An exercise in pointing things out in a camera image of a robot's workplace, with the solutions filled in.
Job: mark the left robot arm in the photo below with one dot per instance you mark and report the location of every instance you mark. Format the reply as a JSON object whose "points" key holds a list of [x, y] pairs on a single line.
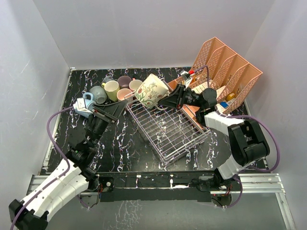
{"points": [[72, 176]]}

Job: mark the black front rail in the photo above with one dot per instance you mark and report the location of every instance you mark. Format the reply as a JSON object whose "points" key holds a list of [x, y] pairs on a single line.
{"points": [[163, 186]]}

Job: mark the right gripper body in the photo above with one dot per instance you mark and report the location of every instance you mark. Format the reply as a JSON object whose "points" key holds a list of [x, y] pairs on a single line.
{"points": [[192, 98]]}

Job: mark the yellow-green mug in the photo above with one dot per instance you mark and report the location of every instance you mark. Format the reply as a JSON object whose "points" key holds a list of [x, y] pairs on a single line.
{"points": [[111, 88]]}

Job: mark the purple mug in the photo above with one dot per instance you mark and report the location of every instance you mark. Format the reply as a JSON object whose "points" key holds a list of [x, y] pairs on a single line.
{"points": [[124, 82]]}

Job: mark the light blue mug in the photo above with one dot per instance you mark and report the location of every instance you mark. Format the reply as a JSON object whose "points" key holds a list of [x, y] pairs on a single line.
{"points": [[88, 99]]}

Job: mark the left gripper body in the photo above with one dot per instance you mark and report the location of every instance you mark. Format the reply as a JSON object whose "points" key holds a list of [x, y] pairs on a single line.
{"points": [[99, 125]]}

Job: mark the white wire dish rack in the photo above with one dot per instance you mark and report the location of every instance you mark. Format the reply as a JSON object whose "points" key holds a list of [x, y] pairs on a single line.
{"points": [[170, 132]]}

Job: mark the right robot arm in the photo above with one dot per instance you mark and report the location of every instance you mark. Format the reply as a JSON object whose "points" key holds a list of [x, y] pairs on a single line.
{"points": [[246, 138]]}

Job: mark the pink mug white inside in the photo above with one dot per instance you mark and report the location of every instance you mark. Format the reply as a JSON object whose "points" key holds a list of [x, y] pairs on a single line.
{"points": [[135, 84]]}

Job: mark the grey mug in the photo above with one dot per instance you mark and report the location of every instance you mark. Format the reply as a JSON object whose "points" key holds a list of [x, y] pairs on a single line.
{"points": [[100, 95]]}

